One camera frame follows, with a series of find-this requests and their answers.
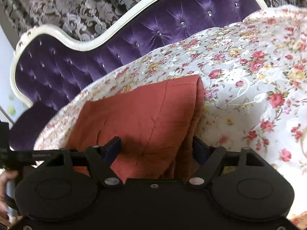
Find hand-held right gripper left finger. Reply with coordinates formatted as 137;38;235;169
41;136;123;188

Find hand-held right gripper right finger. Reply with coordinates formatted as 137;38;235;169
187;135;267;188

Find red pants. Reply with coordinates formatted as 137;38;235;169
66;75;206;183

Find person's left hand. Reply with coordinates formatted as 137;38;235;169
0;171;19;228

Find floral blanket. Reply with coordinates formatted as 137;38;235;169
34;5;307;224

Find brown silver damask curtain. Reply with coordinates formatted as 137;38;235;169
0;0;307;42

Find purple tufted sofa white frame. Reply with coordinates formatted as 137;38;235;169
8;0;268;152

